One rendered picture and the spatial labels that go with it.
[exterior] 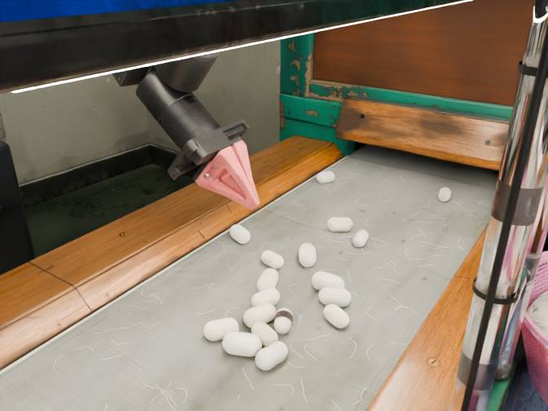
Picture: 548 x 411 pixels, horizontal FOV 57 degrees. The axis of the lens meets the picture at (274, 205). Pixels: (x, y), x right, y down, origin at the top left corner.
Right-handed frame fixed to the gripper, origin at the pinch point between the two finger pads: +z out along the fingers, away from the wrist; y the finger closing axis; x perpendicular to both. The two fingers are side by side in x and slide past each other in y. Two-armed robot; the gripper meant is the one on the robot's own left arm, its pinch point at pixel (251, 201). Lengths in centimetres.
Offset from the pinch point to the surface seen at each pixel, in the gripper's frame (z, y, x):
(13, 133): -115, 71, 159
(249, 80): -65, 140, 88
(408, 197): 12.8, 27.7, -0.8
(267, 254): 6.2, -1.3, 2.3
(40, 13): -3.0, -33.8, -30.6
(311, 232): 7.4, 9.2, 3.6
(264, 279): 8.2, -6.3, -0.1
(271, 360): 14.2, -15.6, -4.6
